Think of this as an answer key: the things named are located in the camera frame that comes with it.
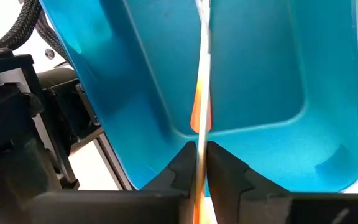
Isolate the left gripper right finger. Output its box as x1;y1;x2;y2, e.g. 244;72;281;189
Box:
206;141;358;224

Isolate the black aluminium table frame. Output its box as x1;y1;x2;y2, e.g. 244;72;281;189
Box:
68;127;134;191

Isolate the dark blue plastic bin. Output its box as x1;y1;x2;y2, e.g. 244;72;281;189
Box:
39;0;358;194

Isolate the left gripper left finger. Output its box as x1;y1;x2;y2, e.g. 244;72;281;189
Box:
31;141;198;224

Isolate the black braided cable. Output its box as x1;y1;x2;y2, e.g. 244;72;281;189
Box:
0;0;70;62

